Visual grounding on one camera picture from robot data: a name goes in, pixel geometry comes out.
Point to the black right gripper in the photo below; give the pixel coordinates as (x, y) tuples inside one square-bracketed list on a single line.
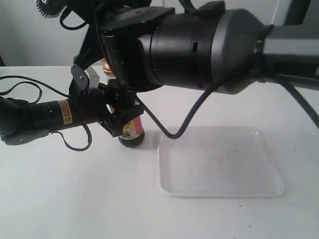
[(122, 36)]

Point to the white plastic tray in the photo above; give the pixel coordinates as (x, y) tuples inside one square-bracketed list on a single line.
[(218, 162)]

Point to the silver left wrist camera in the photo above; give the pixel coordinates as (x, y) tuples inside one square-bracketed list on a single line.
[(85, 79)]

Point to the dark soy sauce bottle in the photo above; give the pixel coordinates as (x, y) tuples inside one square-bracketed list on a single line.
[(133, 132)]

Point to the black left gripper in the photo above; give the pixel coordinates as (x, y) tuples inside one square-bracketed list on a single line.
[(99, 105)]

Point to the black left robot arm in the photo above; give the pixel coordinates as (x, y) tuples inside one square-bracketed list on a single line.
[(23, 122)]

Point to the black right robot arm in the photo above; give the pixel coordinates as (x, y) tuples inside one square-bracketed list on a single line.
[(153, 46)]

